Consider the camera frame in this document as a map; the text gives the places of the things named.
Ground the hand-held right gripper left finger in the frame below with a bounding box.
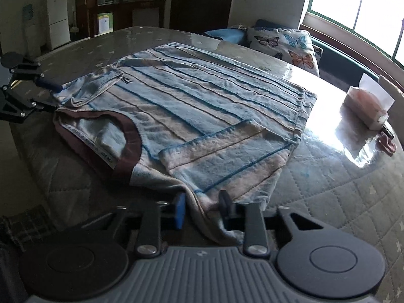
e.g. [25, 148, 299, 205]
[80, 193, 186, 258]

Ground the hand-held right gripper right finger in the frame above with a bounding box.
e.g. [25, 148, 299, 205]
[219, 190, 335, 256]

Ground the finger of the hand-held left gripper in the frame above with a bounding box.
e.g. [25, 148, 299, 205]
[0, 83, 58, 124]
[9, 62, 61, 91]

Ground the blue striped shirt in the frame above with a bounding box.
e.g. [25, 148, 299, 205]
[52, 42, 318, 245]

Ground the white water dispenser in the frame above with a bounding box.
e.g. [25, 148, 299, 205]
[21, 3, 43, 55]

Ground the white refrigerator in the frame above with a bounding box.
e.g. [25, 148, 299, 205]
[46, 0, 71, 50]

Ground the dark wooden cabinet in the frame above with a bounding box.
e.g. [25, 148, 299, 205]
[75, 0, 167, 39]

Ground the plaid cloth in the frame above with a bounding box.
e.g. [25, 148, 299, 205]
[0, 205, 56, 251]

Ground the dark wooden glass door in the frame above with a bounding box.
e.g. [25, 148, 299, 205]
[170, 0, 237, 34]

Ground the butterfly print pillow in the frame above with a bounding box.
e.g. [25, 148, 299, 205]
[246, 26, 324, 77]

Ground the blue cushion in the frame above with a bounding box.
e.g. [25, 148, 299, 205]
[204, 28, 247, 44]

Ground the pink tissue box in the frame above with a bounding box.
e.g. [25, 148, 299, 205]
[342, 72, 396, 131]

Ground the pink soft toy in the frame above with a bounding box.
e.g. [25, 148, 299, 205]
[376, 132, 397, 156]

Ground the blue corner sofa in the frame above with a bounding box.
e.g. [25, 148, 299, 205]
[202, 18, 404, 84]

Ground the beige pillow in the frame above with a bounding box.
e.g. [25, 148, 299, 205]
[378, 74, 404, 119]

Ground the green framed window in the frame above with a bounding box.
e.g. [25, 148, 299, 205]
[299, 0, 404, 70]

